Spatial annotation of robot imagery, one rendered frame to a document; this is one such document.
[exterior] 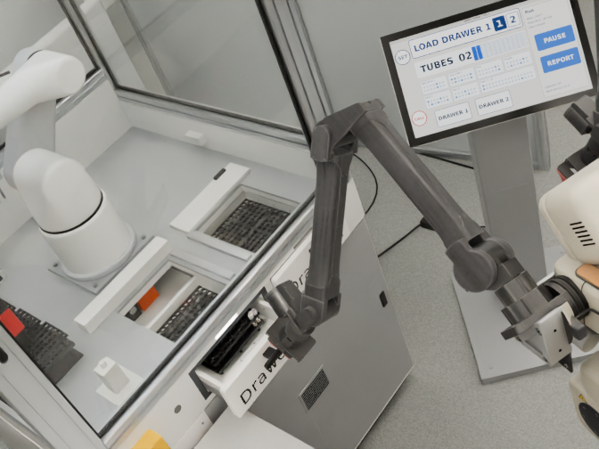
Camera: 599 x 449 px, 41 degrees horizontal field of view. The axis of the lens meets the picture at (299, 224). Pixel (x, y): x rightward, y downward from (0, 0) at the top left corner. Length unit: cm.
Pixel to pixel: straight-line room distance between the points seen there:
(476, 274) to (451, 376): 145
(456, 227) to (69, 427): 88
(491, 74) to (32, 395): 139
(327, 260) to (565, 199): 50
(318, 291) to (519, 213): 110
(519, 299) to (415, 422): 141
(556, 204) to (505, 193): 112
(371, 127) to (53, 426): 87
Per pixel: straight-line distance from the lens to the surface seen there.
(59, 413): 173
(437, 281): 314
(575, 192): 138
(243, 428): 200
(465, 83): 222
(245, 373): 189
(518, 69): 224
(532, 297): 144
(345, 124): 152
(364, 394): 261
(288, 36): 189
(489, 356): 285
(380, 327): 254
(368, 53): 346
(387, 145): 150
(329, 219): 160
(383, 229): 339
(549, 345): 145
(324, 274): 164
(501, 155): 244
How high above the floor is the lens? 234
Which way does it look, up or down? 41 degrees down
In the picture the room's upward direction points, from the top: 23 degrees counter-clockwise
